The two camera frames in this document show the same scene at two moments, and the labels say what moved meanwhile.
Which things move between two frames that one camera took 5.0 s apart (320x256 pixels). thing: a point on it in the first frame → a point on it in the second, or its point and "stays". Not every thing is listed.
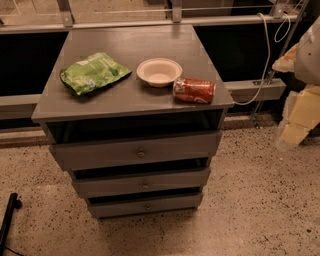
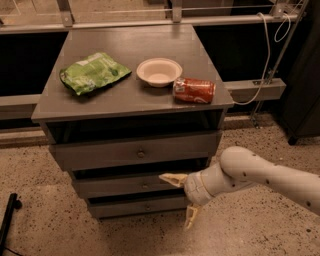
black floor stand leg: (12, 204) stays
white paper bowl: (160, 71) stays
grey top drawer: (131, 151) stays
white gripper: (308, 60) → (194, 189)
